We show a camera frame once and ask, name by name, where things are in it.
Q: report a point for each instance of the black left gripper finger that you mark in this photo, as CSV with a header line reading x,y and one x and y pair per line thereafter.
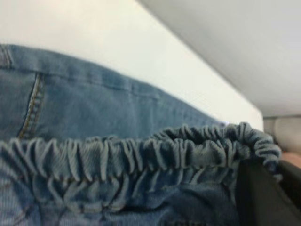
x,y
258,202

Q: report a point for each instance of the blue denim jeans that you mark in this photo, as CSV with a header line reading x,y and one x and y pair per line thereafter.
x,y
94,106

